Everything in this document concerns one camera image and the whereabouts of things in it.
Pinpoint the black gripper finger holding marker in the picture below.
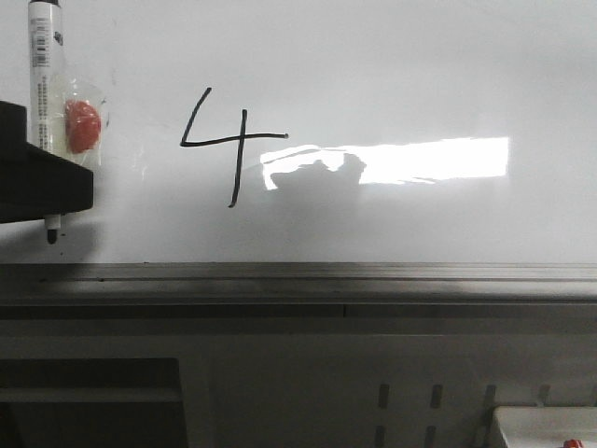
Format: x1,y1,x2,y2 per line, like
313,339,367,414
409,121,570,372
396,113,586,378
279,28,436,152
1,102,94,223

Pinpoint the white whiteboard with aluminium frame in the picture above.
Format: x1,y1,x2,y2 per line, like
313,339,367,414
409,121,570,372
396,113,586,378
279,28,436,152
1,1,596,318

